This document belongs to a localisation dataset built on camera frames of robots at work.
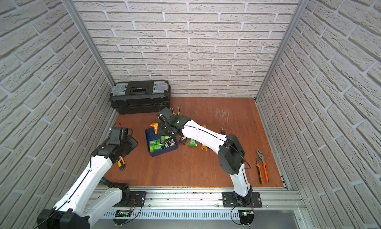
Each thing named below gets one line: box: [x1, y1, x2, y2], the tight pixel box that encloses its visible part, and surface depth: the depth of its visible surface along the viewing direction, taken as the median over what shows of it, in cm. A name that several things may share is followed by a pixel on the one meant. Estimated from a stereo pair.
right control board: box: [238, 209, 255, 228], surface depth 71 cm
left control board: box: [112, 209, 132, 227], surface depth 72 cm
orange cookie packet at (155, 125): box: [149, 122, 159, 135], surface depth 83 cm
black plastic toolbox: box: [109, 79, 171, 115], surface depth 102 cm
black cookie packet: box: [178, 135, 188, 145], surface depth 96 cm
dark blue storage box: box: [145, 126, 163, 157], surface depth 91 cm
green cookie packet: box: [187, 137, 198, 147], surface depth 94 cm
